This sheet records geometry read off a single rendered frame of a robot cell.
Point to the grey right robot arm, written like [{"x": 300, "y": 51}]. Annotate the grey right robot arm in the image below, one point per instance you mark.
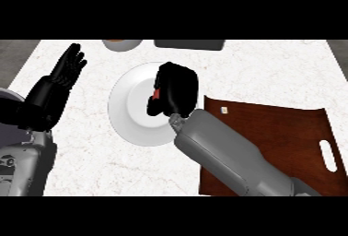
[{"x": 230, "y": 156}]

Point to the grey round bowl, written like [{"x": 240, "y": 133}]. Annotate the grey round bowl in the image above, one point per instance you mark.
[{"x": 121, "y": 44}]

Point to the brown wooden tray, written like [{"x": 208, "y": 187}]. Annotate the brown wooden tray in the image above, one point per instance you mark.
[{"x": 289, "y": 141}]

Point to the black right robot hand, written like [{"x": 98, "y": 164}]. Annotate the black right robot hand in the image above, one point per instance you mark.
[{"x": 175, "y": 89}]

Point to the white round plate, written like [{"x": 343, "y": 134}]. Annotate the white round plate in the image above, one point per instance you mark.
[{"x": 135, "y": 113}]

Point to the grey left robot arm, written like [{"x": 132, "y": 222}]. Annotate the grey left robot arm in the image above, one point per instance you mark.
[{"x": 22, "y": 162}]

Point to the dark grey rectangular object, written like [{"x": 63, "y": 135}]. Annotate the dark grey rectangular object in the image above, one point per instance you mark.
[{"x": 190, "y": 44}]

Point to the red bell pepper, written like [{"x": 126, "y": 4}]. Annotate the red bell pepper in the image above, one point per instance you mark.
[{"x": 156, "y": 94}]

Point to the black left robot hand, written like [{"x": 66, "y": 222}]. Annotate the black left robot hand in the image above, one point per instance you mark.
[{"x": 47, "y": 92}]

